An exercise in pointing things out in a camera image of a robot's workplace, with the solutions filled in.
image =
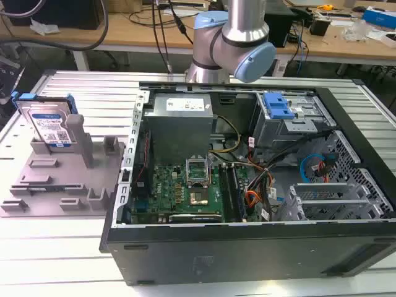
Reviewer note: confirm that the CPU socket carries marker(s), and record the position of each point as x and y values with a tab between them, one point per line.
200	199

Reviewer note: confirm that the blue cardboard box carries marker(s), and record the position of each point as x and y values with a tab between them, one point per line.
379	17

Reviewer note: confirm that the black device with buttons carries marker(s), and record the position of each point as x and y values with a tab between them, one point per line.
7	82

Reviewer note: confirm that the hard disk in blue carrier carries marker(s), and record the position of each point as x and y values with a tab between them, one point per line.
46	120

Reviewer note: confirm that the black monitor base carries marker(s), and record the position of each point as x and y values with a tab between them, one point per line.
280	28

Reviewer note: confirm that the blue drive bay latch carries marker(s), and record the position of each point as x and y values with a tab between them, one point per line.
277	106

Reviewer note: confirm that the RAM slot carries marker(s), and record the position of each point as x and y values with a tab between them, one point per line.
236	191
227	191

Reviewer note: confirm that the metal disk bay cage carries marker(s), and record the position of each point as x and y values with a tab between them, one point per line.
287	123

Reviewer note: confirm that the wooden desk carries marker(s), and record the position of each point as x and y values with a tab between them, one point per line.
130	34

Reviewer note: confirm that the green motherboard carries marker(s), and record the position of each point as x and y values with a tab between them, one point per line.
188	191

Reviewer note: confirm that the black open PC case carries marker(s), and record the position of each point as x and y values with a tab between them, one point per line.
247	247

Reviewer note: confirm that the silver metal drive bracket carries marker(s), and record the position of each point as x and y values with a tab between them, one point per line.
328	198

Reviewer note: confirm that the black box on desk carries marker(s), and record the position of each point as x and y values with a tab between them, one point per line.
319	26

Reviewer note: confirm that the grey parts rack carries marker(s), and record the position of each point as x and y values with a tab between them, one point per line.
66	173

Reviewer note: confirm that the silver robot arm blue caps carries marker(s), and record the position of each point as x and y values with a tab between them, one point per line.
230	43

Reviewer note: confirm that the grey power supply unit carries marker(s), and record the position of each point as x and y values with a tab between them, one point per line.
179	127

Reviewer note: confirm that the black expansion slot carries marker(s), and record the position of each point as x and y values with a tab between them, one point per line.
195	218

